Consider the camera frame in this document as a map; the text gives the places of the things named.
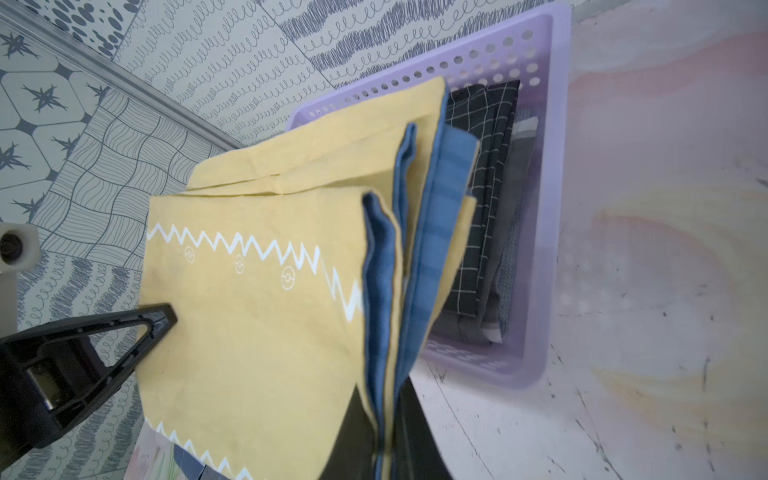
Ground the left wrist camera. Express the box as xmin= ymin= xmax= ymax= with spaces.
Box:
xmin=1 ymin=222 xmax=41 ymax=337

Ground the grey blue plaid pillowcase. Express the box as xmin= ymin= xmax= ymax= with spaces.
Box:
xmin=173 ymin=445 xmax=229 ymax=480

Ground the purple plastic basket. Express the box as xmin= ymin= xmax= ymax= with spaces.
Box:
xmin=286 ymin=2 xmax=572 ymax=389

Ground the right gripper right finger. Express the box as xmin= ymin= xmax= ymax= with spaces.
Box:
xmin=392 ymin=378 xmax=452 ymax=480

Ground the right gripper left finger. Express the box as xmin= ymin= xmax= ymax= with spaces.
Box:
xmin=319 ymin=387 xmax=377 ymax=480

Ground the yellow zigzag pillowcase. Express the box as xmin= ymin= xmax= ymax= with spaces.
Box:
xmin=137 ymin=77 xmax=479 ymax=479

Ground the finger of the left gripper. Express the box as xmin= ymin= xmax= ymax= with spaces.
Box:
xmin=1 ymin=304 xmax=177 ymax=453

